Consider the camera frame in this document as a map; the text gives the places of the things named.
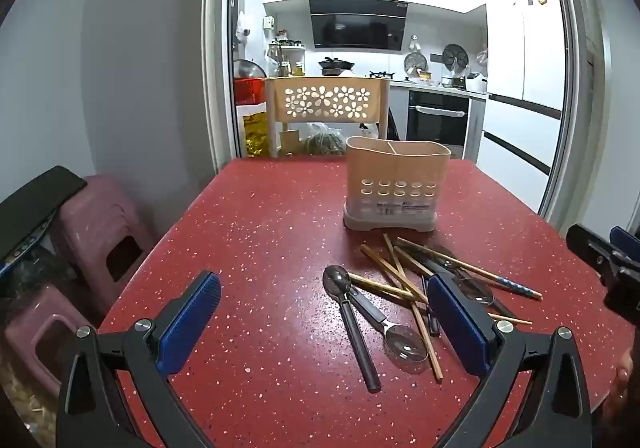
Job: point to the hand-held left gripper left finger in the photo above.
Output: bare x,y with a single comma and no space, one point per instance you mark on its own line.
192,323

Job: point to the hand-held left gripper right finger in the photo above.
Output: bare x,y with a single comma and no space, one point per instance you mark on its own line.
457,328

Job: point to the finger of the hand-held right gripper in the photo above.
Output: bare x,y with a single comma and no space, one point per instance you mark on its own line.
625,240
587,245

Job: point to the wooden chopstick with blue pattern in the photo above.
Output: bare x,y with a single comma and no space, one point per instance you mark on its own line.
480,272

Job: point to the beige plastic utensil holder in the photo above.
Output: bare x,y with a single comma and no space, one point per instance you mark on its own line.
395,178

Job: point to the person's right hand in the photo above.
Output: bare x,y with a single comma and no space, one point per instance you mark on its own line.
625,372

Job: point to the pink plastic stool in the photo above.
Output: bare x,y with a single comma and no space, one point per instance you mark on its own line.
45,333
100,228

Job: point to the white refrigerator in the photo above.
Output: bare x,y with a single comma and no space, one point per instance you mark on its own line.
525,78

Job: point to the black tablet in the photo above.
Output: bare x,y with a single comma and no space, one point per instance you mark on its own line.
35,208

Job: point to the black built-in oven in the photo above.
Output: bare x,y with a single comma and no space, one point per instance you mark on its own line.
437,121

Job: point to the white rice cooker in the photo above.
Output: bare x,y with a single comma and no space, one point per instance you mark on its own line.
476,82

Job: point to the yellow shiny bag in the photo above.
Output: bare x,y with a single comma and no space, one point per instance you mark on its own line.
254,134

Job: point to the small cardboard box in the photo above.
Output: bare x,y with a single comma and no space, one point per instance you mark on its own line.
289,142

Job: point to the bag of green vegetables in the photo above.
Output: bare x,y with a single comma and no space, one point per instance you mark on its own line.
322,141

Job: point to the red plastic basket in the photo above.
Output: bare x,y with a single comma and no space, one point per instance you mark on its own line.
248,91

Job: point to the beige chair with flower cutouts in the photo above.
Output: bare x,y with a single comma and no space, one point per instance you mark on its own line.
325,101

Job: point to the gas stove burner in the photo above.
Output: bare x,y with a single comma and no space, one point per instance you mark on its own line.
381,74

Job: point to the spice shelf with jars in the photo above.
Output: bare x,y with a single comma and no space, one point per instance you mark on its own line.
286,57

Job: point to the black wok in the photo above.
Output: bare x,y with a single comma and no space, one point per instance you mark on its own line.
336,64

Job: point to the black range hood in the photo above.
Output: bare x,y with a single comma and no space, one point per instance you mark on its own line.
357,26

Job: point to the round dark wall rack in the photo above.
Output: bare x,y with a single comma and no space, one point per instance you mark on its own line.
455,56

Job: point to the round light wall rack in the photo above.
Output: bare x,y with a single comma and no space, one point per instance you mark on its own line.
415,62

